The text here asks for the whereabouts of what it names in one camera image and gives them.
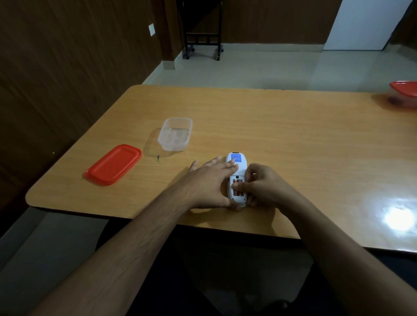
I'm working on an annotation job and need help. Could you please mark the small red lid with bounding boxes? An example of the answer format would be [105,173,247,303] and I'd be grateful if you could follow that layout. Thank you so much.
[84,144,142,187]

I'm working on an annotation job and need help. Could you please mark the person's left hand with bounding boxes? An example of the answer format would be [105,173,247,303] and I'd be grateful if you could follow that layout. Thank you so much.
[178,156,243,211]

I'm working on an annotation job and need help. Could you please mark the low wooden table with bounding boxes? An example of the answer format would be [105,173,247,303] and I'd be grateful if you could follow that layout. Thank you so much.
[25,84,417,254]

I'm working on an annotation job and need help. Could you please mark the person's left forearm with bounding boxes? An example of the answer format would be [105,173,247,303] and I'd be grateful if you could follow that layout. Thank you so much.
[31,188,196,316]

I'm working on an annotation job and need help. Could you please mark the large clear plastic container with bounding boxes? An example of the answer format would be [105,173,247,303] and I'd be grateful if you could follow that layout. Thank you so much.
[389,91,417,108]

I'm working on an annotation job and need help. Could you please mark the person's right forearm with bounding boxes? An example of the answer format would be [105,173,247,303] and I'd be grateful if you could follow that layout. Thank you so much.
[278,195,417,316]

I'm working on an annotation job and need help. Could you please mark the white door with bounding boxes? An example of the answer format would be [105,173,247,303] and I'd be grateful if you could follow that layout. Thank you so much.
[323,0,414,51]

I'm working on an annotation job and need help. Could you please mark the person's right hand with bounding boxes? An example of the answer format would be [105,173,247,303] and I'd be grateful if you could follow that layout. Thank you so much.
[231,163,302,212]

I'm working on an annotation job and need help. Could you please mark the white remote control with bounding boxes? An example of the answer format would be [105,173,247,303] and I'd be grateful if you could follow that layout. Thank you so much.
[225,152,249,208]

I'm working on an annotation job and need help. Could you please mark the person's legs in dark trousers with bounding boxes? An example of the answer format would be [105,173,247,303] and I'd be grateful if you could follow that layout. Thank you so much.
[94,220,417,316]

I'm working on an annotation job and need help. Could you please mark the large red lid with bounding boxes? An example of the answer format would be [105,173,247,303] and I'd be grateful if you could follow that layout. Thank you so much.
[389,80,417,98]

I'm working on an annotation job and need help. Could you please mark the small clear plastic container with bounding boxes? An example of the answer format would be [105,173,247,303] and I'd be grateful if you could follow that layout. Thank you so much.
[157,117,193,152]

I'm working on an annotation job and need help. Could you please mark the black side table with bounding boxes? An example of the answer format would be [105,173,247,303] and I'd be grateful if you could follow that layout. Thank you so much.
[177,0,225,61]

